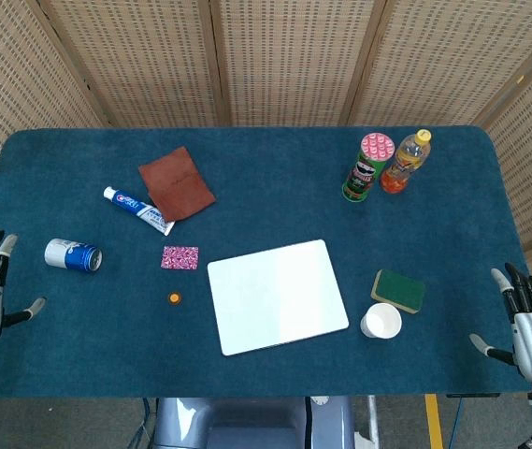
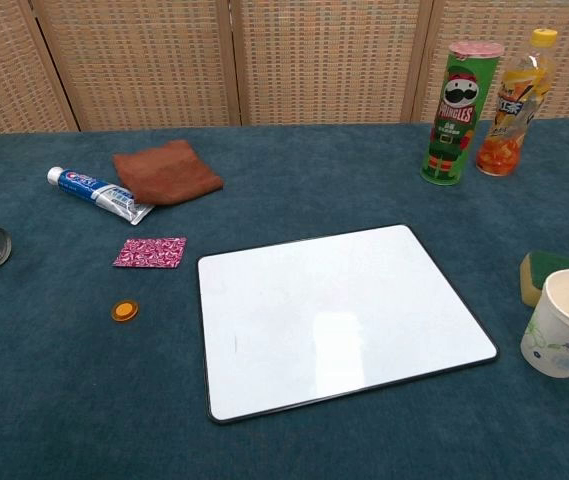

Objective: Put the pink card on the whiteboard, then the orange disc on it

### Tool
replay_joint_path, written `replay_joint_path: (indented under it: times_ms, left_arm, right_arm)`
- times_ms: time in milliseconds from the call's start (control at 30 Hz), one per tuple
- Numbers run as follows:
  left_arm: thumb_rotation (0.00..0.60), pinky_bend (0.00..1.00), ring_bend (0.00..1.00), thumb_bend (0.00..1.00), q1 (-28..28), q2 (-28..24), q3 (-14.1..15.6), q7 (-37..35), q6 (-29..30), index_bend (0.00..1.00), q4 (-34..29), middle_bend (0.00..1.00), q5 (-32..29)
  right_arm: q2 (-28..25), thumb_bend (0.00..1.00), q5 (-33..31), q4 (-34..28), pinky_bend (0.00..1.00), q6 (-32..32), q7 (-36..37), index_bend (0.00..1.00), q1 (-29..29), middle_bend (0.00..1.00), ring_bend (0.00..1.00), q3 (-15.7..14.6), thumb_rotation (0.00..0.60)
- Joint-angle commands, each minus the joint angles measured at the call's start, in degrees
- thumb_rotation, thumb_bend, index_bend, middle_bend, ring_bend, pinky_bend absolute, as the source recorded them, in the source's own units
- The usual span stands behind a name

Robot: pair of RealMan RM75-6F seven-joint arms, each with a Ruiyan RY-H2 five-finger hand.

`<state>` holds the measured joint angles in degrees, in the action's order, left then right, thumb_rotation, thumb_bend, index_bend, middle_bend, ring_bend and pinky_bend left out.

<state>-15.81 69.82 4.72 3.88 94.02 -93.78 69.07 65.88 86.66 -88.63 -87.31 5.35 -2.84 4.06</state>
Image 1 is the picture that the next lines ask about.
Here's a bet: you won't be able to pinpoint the grey blue robot torso base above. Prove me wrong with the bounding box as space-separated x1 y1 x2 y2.
152 396 356 449

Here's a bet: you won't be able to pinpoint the blue felt table cover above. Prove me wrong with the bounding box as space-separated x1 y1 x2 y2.
0 124 532 399

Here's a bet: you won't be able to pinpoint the green yellow sponge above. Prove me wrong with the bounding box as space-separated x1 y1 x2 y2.
370 268 426 315

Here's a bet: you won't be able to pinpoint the brown folded cloth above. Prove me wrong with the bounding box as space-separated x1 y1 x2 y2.
137 145 217 224

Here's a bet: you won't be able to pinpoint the yellow floor tape strip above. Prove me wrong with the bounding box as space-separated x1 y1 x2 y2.
424 393 445 449

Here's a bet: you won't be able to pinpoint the white table leg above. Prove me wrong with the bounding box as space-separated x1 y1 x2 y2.
366 395 381 445

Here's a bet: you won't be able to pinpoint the white blue toothpaste tube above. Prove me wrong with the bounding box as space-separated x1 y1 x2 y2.
103 185 176 237

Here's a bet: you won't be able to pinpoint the blue cable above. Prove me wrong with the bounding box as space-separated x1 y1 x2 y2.
446 396 466 449

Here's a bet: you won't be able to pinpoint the thin cables under table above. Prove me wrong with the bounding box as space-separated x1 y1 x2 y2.
137 397 158 449

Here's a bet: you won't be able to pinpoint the green Pringles can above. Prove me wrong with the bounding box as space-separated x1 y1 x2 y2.
341 132 397 205

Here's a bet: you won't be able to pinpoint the woven bamboo folding screen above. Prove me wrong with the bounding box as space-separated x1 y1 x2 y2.
0 0 532 300

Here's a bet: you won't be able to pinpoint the white rectangular board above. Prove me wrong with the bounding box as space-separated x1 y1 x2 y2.
206 239 351 357

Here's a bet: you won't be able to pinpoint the white paper cup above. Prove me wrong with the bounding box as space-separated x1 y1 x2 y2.
359 302 404 340

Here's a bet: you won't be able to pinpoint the blue white drink can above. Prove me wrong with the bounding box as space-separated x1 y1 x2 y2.
43 238 104 273

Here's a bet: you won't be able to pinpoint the orange drink bottle yellow cap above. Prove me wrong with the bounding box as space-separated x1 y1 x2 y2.
380 128 433 195

